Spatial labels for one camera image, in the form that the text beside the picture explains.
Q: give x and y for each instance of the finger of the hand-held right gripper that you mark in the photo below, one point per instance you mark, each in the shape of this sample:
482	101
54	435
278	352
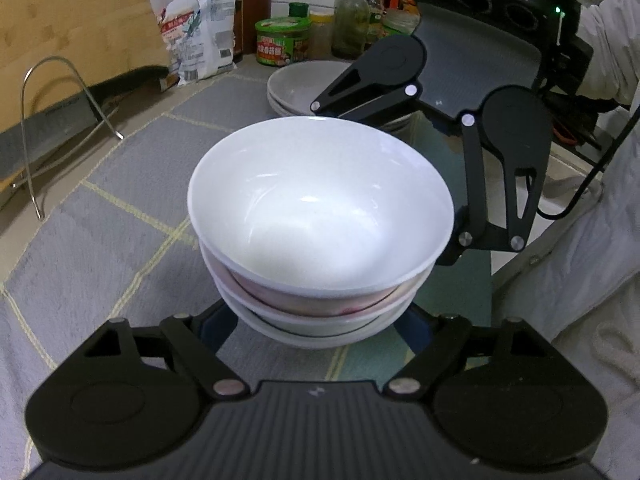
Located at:
475	185
370	102

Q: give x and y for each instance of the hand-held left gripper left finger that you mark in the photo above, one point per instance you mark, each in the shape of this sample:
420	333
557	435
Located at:
215	327

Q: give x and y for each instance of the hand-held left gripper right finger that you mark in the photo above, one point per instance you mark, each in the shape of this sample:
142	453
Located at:
412	332

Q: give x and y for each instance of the white bowl pink floral print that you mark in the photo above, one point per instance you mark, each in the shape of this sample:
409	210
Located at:
300	305

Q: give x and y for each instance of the plain white bowl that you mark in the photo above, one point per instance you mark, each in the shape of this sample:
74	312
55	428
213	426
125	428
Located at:
320	335
320	220

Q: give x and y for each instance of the person's right forearm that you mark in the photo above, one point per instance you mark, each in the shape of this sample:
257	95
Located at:
610	45

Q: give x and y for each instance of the glass bottle red cap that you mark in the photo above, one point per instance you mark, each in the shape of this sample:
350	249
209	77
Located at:
350	30

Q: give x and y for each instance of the yellow-lid jar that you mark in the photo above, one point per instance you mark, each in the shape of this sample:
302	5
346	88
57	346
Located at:
320	35

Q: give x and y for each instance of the green-lid can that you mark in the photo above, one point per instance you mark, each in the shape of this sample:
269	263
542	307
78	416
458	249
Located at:
280	45

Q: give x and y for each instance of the green-cap bottle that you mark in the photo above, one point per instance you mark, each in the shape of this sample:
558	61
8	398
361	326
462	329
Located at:
298	10

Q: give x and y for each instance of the white fleece robe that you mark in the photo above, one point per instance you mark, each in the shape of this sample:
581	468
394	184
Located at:
590	285

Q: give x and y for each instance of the grey checked mat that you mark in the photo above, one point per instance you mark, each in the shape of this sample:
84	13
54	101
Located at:
125	200

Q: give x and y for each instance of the white plastic packet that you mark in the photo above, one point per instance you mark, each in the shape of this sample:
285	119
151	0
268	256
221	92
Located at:
200	40

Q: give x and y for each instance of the wooden cutting board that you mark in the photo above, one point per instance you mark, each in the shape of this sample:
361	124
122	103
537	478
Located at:
75	10

